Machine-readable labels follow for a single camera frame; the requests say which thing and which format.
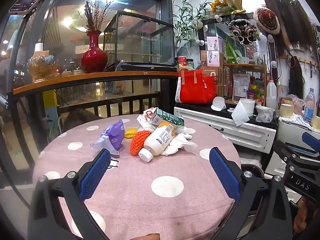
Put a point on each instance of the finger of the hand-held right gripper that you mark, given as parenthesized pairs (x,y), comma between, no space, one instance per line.
(285,152)
(311,141)

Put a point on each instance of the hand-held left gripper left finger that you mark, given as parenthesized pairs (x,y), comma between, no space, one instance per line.
(95,172)

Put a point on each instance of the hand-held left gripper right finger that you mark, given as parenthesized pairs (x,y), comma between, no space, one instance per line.
(223,172)

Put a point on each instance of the purple plastic bag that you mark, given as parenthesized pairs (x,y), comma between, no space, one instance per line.
(116,133)

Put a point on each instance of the orange foam fruit net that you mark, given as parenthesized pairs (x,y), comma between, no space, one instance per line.
(137,140)

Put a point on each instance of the yellow foam fruit net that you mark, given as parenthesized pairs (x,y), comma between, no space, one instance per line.
(130,132)

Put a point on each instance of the person's right hand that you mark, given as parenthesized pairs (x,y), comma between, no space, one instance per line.
(302,217)

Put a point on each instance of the person's left hand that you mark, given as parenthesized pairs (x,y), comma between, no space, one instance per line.
(148,236)

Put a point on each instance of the clear water bottle blue label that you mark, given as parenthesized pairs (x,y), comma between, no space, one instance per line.
(310,105)

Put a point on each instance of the beige paper bowl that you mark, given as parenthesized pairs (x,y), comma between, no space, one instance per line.
(286,110)

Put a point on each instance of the clear plastic bag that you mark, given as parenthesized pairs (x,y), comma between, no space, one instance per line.
(265,115)

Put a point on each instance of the white cabinet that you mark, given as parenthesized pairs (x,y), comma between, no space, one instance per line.
(225,130)

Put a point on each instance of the crumpled white tissue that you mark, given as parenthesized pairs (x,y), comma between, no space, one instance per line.
(182,142)

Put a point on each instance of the brown hair mass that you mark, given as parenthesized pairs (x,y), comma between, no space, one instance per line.
(80,117)

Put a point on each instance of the translucent jug red cap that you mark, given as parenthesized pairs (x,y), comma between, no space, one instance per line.
(271,93)

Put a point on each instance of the black wig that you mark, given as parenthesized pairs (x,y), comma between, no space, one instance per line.
(296,77)

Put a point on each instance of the white paper cup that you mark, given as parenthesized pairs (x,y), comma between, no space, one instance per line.
(217,103)

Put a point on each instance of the black railing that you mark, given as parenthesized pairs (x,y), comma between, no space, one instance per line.
(112,105)

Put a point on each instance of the white drink bottle yellow label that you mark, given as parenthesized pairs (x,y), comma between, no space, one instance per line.
(157,140)

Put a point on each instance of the white plastic bag red print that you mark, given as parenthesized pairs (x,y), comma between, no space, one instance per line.
(147,116)

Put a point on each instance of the green milk carton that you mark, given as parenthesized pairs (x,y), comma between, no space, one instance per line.
(167,118)

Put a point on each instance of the brown food pouch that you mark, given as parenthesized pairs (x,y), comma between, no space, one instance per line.
(240,87)

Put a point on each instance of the yellow signboard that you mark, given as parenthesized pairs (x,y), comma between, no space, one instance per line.
(50,100)

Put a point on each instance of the red tote bag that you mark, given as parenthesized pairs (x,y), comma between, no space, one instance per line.
(197,87)

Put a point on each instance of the wooden shelf rack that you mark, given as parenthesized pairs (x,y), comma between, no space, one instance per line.
(245,66)

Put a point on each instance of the wooden counter ledge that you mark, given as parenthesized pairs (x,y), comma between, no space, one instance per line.
(100,77)

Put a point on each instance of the glass cup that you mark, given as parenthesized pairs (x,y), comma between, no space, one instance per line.
(257,57)

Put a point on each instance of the orange cardboard box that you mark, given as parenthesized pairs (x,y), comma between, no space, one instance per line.
(211,73)

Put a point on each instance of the glass bowl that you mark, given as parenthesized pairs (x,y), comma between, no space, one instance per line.
(242,60)

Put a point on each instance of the dark lid jar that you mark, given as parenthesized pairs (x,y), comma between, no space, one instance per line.
(190,63)

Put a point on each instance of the pink cardboard box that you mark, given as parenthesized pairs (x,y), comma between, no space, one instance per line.
(213,42)
(212,58)

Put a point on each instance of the red ceramic vase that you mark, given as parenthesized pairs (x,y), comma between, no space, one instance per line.
(93,57)

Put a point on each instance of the red lid jar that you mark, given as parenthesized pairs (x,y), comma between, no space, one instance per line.
(182,63)

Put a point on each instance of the golden lotus ornament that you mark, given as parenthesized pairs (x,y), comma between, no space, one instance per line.
(41,66)

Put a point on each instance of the row of hanging hair extensions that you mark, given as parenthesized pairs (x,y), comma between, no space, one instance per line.
(287,22)

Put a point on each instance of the ornate beaded headpiece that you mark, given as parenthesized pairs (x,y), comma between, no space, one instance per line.
(241,31)

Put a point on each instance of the red embroidered hat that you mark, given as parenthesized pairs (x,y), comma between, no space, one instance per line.
(267,20)

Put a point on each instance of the vanity mirror with bulbs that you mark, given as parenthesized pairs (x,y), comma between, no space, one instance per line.
(220,27)

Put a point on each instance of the glass display case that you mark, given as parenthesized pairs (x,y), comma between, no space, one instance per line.
(140,37)

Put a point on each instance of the green leafy plant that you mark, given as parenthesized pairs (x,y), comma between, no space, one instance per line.
(185,22)

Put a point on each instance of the dried flower branches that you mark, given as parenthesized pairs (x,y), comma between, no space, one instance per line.
(96,15)

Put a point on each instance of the sunflower bouquet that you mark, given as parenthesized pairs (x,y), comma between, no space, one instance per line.
(225,3)

